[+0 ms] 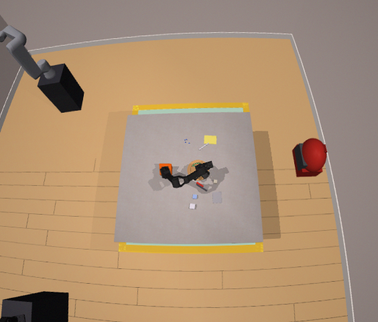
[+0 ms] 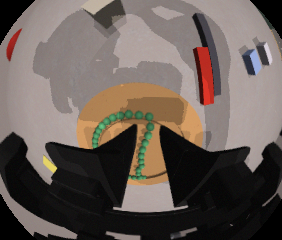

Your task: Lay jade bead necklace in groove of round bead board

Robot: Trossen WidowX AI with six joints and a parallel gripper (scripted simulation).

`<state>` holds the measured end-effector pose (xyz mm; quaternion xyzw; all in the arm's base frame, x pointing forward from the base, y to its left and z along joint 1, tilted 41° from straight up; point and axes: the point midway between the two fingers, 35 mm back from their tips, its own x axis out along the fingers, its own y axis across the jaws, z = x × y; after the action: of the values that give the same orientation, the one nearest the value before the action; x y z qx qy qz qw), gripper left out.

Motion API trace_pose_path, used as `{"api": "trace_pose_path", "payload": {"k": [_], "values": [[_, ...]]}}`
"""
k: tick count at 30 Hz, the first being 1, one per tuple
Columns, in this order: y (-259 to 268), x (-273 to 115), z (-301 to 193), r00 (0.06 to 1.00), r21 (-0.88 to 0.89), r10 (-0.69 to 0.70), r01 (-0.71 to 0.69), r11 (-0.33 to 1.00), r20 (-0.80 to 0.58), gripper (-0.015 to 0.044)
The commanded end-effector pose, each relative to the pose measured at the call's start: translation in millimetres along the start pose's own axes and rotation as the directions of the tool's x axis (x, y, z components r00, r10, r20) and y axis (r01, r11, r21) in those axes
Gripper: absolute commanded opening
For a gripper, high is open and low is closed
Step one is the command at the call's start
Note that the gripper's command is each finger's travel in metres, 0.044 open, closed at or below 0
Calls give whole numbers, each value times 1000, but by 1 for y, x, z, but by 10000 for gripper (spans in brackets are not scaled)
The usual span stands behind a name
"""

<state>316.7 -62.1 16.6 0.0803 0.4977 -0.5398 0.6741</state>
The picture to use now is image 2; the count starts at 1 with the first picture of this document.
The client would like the cream cube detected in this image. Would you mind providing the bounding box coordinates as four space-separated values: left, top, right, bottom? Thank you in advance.
81 0 126 29

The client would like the orange round board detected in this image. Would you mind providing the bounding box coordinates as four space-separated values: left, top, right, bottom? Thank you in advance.
76 83 204 185

